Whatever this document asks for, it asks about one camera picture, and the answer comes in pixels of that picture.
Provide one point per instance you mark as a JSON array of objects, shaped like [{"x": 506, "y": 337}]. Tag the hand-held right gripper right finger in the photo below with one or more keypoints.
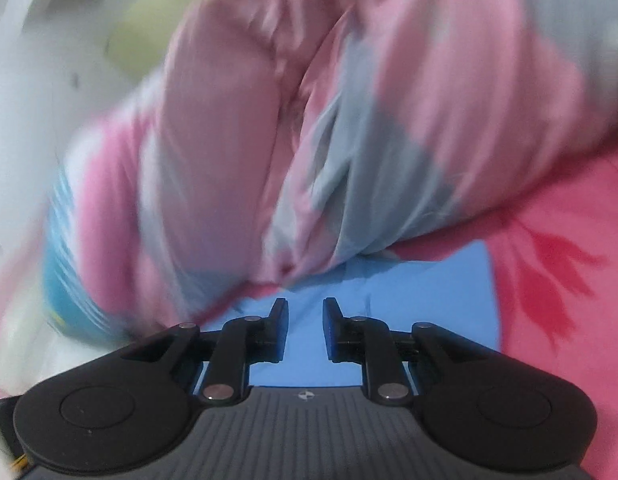
[{"x": 331, "y": 331}]

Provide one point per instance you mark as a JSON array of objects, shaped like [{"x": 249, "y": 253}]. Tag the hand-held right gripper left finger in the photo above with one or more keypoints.
[{"x": 280, "y": 331}]

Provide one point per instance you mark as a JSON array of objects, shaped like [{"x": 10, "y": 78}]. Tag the blue t-shirt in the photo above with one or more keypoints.
[{"x": 414, "y": 300}]

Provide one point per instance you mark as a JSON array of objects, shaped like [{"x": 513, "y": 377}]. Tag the pink grey quilt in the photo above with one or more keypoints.
[{"x": 364, "y": 110}]

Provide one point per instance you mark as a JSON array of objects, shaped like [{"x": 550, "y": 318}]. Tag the pink floral bed sheet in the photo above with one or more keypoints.
[{"x": 564, "y": 360}]

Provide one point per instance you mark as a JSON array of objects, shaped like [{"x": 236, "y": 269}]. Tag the pale yellow wardrobe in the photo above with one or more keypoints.
[{"x": 149, "y": 25}]

